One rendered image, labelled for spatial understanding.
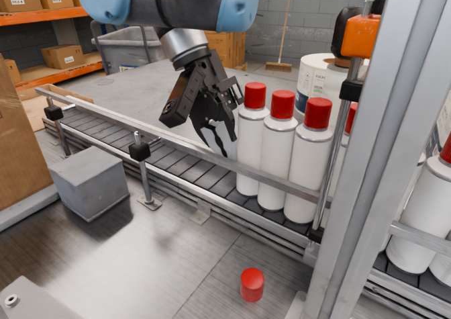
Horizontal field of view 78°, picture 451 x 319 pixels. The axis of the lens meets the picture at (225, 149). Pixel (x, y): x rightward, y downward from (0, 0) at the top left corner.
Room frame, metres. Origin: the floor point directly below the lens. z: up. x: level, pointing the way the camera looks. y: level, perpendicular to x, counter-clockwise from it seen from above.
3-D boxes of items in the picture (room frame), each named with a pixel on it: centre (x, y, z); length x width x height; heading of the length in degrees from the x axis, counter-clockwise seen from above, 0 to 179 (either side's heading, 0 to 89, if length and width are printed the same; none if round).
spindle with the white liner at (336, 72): (0.60, -0.26, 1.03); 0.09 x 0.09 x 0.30
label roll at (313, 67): (0.80, -0.32, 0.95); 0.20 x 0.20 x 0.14
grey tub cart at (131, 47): (2.77, 0.79, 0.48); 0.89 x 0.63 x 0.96; 172
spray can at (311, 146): (0.35, -0.12, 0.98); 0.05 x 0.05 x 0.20
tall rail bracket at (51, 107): (0.62, 0.39, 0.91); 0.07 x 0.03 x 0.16; 146
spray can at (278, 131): (0.38, -0.08, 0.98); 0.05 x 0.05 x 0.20
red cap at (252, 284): (0.24, -0.04, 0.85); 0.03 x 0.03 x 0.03
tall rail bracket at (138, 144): (0.45, 0.15, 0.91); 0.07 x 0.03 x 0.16; 146
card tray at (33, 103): (0.89, 0.66, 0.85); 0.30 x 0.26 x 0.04; 56
